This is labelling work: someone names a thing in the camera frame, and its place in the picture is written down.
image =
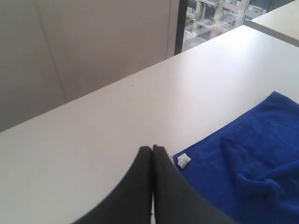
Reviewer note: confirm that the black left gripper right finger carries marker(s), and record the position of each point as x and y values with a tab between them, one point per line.
175	201

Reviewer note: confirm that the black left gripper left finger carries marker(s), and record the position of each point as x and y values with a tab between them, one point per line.
130	202

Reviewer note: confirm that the blue microfibre cloth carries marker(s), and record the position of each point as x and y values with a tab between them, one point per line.
249	169

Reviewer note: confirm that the white neighbouring table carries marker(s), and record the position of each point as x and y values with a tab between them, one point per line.
281	23

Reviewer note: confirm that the black window frame post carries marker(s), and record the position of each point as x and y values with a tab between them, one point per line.
182	9

